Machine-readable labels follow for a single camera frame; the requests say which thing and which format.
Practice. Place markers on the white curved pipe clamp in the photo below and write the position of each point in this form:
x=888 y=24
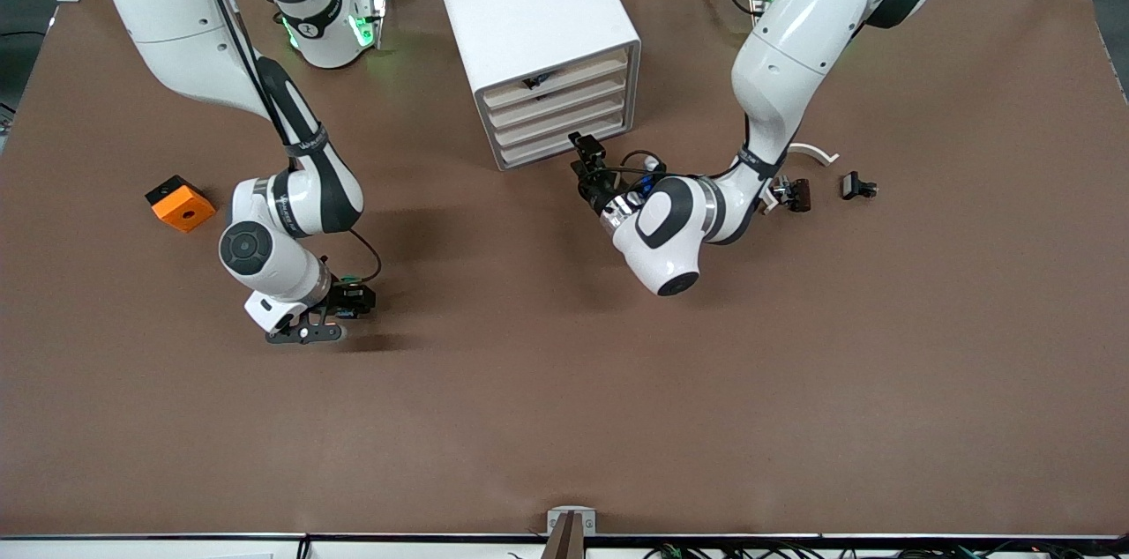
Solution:
x=816 y=151

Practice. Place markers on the small black clip part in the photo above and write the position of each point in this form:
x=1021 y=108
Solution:
x=852 y=185

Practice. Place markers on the orange black switch box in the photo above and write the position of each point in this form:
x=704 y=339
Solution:
x=183 y=211

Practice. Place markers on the brown paper table cover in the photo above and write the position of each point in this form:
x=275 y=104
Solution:
x=564 y=365

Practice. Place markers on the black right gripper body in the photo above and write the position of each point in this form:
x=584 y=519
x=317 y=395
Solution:
x=341 y=298

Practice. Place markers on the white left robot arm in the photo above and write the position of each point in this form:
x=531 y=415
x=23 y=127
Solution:
x=794 y=39

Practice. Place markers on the green push button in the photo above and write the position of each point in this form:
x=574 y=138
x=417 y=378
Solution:
x=351 y=280

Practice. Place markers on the small black connector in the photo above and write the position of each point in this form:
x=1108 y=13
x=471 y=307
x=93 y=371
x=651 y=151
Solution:
x=800 y=195

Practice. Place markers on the grey metal bracket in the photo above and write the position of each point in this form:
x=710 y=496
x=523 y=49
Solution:
x=571 y=513

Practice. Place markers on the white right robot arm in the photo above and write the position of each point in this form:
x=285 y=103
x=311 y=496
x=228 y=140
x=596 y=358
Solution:
x=176 y=12

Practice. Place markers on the dark camera pole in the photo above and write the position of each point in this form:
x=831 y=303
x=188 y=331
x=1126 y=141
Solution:
x=566 y=541

